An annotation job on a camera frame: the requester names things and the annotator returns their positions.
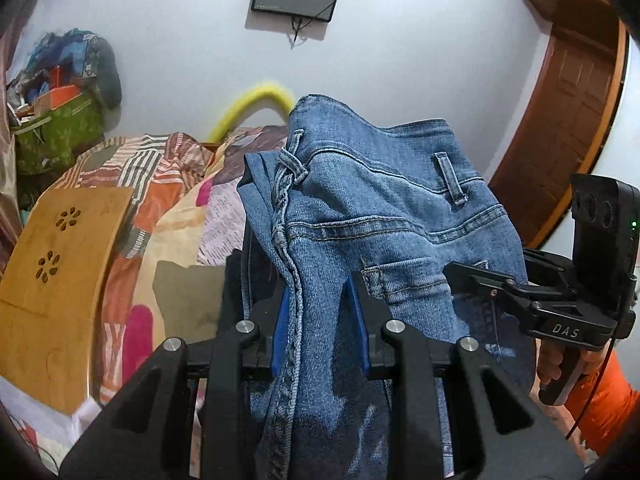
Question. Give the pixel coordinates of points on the pile of mixed clothes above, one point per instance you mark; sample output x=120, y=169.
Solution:
x=55, y=55

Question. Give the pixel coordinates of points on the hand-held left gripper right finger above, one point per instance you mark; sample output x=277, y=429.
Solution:
x=358, y=322

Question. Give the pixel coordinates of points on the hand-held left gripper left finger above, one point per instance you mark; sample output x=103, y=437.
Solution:
x=280, y=332

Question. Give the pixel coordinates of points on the green patterned bag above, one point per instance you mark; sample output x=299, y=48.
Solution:
x=55, y=135

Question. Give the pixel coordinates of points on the wooden lap desk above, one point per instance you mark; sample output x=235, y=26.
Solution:
x=50, y=310

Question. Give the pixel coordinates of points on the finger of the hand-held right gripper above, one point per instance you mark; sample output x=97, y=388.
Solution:
x=475, y=275
x=542, y=262

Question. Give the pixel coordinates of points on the printed blanket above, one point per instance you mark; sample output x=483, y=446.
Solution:
x=165, y=240

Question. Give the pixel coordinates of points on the yellow foam tube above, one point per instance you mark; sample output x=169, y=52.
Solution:
x=235, y=110

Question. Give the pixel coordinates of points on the orange box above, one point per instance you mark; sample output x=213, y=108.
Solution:
x=60, y=96

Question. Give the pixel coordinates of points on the person's right hand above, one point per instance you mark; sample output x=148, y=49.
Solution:
x=550, y=365

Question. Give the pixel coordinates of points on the blue denim pants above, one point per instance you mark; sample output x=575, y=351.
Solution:
x=375, y=210

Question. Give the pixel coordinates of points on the wooden door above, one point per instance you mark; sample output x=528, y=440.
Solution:
x=565, y=110

